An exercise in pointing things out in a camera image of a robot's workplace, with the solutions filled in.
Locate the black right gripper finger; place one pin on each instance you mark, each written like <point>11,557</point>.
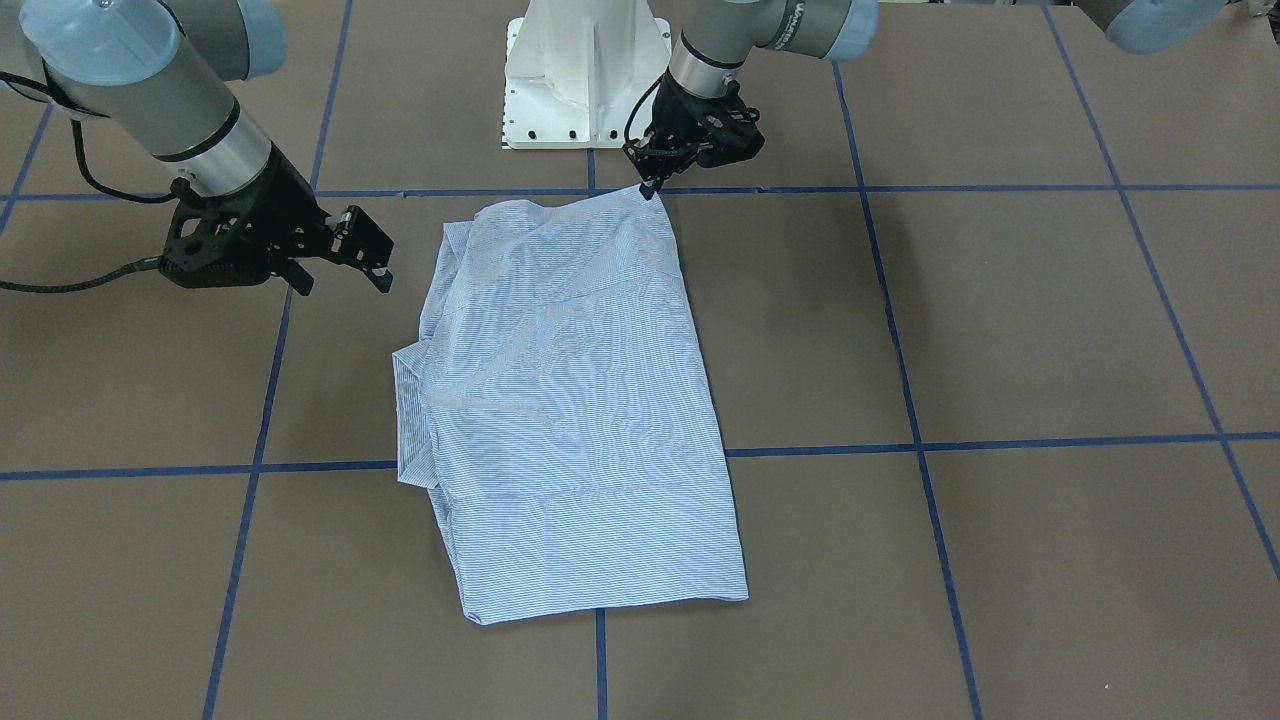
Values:
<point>382,279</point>
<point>298,279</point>

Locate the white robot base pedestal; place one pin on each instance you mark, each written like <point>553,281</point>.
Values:
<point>575,69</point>

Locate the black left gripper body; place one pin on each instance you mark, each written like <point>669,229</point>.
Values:
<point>684,110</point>

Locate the light blue striped shirt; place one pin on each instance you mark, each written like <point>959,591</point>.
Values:
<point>556,408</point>

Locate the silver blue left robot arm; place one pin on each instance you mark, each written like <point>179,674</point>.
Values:
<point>713,46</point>

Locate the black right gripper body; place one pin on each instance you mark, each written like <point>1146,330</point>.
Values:
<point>283,200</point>

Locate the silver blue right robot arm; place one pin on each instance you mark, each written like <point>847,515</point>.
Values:
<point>162,71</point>

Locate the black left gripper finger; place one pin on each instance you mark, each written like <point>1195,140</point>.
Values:
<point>649,187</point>

